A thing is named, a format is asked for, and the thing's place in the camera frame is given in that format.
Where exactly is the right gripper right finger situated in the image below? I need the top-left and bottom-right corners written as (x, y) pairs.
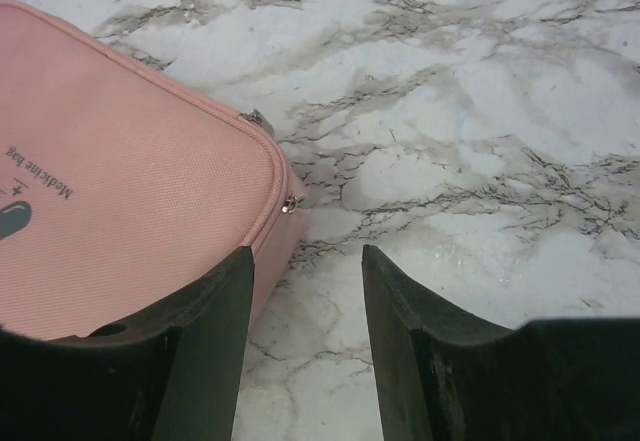
top-left (362, 245), bottom-right (639, 440)

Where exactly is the pink medicine kit case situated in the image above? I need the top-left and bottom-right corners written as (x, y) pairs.
top-left (1, 0), bottom-right (307, 340)

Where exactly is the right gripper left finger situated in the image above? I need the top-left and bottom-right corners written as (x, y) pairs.
top-left (1, 247), bottom-right (254, 440)

